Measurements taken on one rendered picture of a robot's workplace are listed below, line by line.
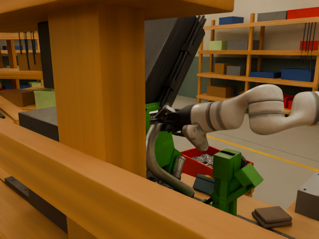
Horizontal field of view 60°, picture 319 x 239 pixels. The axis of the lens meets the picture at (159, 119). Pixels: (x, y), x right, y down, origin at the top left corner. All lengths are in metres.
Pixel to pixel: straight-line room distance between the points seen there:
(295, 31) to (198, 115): 6.18
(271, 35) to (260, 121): 6.47
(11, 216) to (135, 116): 0.77
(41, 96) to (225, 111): 3.24
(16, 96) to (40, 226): 3.05
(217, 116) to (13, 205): 0.85
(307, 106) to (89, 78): 0.42
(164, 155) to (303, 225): 0.49
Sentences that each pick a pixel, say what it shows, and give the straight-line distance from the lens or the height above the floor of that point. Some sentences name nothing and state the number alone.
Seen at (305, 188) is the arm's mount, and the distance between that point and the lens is 1.17.
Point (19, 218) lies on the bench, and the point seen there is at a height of 0.88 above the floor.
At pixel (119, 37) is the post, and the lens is 0.42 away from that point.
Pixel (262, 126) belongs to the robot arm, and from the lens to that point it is 0.59.
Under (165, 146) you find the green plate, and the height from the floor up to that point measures 1.13.
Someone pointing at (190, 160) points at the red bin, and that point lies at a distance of 1.39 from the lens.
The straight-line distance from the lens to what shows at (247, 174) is 0.74.
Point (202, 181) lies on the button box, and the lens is 1.12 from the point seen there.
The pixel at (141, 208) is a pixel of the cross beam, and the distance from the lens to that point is 0.32.
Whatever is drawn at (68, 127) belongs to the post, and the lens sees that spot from 0.50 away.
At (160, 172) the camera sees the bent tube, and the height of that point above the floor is 1.11.
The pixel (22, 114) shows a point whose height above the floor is 1.24.
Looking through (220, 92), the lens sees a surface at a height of 0.40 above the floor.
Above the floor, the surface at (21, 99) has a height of 0.83.
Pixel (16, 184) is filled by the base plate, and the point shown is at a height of 0.90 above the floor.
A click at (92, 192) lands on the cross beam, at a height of 1.26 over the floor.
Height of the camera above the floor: 1.44
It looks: 14 degrees down
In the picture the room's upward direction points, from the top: straight up
